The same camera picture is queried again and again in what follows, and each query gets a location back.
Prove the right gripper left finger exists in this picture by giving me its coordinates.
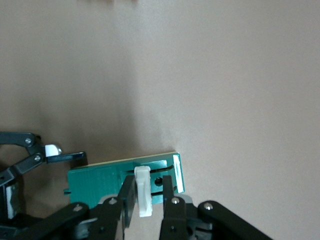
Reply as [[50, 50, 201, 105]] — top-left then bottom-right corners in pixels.
[[32, 175, 138, 240]]

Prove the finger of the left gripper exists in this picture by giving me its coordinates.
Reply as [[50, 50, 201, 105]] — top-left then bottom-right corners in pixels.
[[0, 131, 88, 187]]

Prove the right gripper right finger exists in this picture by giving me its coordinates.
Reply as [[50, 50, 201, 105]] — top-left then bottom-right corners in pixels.
[[159, 175, 275, 240]]

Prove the green load switch base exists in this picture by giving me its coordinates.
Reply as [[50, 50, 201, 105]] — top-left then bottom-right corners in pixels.
[[63, 151, 187, 210]]

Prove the brown paper table cover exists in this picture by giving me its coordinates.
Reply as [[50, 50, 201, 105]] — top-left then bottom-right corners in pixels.
[[0, 0, 320, 240]]

